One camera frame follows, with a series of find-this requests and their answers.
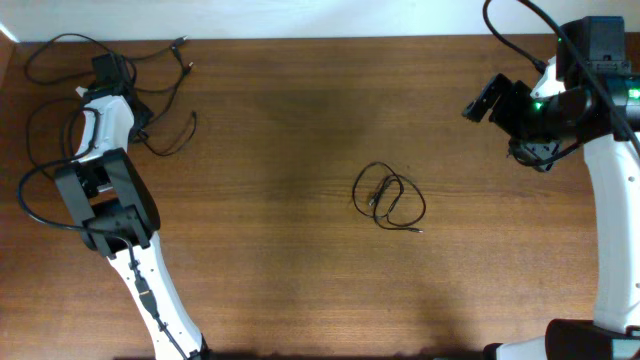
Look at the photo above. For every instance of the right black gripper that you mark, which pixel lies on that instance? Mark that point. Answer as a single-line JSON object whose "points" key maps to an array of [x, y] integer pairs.
{"points": [[503, 103]]}

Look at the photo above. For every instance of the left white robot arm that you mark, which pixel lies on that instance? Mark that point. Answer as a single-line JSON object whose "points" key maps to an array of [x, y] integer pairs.
{"points": [[105, 194]]}

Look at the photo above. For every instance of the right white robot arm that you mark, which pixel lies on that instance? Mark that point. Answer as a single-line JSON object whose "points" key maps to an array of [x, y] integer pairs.
{"points": [[587, 98]]}

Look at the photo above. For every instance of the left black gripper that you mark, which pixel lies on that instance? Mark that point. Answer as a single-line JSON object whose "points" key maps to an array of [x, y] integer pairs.
{"points": [[110, 73]]}

